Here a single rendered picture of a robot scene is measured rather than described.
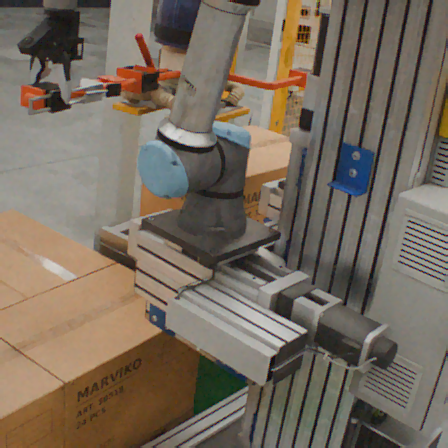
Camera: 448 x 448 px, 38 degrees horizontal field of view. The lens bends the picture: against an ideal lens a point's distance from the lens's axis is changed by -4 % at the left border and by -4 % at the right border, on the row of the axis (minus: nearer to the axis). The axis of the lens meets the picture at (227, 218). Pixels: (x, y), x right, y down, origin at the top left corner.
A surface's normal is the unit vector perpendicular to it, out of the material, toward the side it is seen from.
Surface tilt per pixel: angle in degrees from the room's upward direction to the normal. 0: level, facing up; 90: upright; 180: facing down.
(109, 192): 90
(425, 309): 90
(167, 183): 97
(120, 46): 90
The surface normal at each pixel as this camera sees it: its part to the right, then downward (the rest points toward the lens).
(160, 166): -0.65, 0.33
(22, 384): 0.13, -0.92
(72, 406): 0.80, 0.32
